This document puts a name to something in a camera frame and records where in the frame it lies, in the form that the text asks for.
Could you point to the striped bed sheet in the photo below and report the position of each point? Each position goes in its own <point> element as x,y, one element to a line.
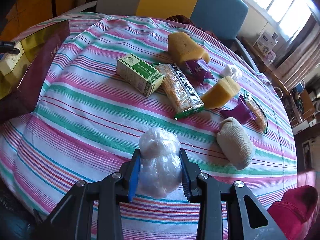
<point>88,120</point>

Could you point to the white power strip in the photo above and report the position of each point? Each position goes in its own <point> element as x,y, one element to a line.
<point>12,52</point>

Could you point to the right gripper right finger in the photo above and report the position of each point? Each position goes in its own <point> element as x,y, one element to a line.
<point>246,216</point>

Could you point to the wooden desk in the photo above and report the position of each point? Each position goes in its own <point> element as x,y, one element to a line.
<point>266,68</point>

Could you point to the yellow sponge near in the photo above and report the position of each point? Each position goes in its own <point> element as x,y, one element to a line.
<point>223,91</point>

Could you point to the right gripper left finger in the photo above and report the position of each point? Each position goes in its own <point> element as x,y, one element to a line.
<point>72,217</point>

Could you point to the yellow sponge far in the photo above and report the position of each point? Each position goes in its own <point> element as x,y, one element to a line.
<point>182,49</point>

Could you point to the small cracker packet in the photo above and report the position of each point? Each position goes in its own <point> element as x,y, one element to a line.
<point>260,117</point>

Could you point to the green carton box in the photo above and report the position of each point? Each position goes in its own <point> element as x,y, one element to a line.
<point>141,75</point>

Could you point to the yellow sponge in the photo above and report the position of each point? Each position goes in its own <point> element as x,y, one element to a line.
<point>182,49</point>
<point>223,91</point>

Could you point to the large cracker packet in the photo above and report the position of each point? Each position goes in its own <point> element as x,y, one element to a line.
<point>179,91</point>

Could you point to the white tissue ball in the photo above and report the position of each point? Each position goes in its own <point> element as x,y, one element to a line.
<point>232,71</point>

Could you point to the tricolour headboard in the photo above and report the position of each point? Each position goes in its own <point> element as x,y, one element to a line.
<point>223,17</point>

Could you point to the wooden wardrobe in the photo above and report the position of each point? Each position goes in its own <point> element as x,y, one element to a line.
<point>19,15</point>

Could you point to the white product box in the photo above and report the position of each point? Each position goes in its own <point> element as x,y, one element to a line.
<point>265,43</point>

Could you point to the clear plastic bag ball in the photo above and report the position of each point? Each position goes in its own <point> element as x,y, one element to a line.
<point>161,169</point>

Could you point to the dark red cloth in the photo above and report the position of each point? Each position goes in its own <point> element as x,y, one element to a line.
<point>184,20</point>

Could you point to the maroon gift box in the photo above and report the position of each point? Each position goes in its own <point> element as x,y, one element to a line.
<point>20,89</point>

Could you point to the red blanket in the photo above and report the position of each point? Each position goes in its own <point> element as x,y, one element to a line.
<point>297,211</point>

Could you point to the purple snack packet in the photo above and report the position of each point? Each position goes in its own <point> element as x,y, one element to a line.
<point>240,112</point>
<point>200,70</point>

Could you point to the beige rolled sock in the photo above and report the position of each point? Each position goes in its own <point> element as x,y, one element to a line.
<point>235,143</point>

